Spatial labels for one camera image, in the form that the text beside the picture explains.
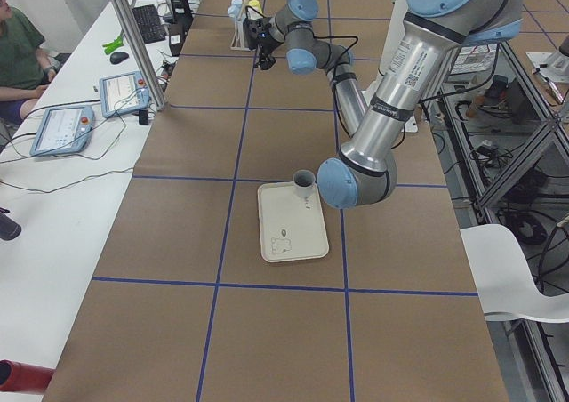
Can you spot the grey plastic cup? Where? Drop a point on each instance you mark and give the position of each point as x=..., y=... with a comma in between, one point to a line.
x=304, y=182

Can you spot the cream plastic tray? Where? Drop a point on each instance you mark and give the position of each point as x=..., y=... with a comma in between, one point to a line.
x=292, y=225

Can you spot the green plastic toy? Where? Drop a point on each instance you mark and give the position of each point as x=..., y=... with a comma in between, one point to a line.
x=112, y=46

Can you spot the person in green shirt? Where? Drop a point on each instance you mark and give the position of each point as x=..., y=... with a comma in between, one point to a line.
x=26, y=69

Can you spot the white wire cup rack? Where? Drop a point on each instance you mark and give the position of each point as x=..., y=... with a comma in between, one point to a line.
x=238, y=38

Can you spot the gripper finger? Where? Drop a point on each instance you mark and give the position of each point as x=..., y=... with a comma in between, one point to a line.
x=260, y=61
x=267, y=62

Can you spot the blue plastic cup front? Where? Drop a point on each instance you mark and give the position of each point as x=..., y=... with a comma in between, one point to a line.
x=235, y=6

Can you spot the teach pendant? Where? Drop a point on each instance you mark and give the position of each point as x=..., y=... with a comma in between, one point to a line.
x=63, y=130
x=123, y=94

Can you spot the red bottle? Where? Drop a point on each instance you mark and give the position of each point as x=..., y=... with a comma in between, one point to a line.
x=24, y=378

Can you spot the black keyboard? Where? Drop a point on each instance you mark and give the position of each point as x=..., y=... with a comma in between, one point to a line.
x=149, y=23

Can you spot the black bottle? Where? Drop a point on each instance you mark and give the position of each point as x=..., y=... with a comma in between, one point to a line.
x=9, y=229

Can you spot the yellow plastic cup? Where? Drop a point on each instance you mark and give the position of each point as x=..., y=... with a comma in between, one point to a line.
x=254, y=9

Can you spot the aluminium frame post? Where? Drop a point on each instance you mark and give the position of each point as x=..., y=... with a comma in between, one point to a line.
x=139, y=51

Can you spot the black computer mouse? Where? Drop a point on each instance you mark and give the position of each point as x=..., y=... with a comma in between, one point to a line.
x=118, y=57

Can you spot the white chair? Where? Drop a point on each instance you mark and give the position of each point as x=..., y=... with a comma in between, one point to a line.
x=504, y=281

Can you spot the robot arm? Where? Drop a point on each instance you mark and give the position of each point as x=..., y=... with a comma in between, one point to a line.
x=365, y=172

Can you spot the teach pendant far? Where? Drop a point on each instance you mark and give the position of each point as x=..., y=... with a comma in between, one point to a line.
x=123, y=94

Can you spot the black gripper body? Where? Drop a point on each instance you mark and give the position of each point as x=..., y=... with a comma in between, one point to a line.
x=265, y=45

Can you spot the blue plastic cup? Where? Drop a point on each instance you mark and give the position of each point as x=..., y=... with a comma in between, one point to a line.
x=232, y=13
x=235, y=6

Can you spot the teach pendant near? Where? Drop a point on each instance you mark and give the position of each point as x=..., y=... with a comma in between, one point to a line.
x=63, y=130

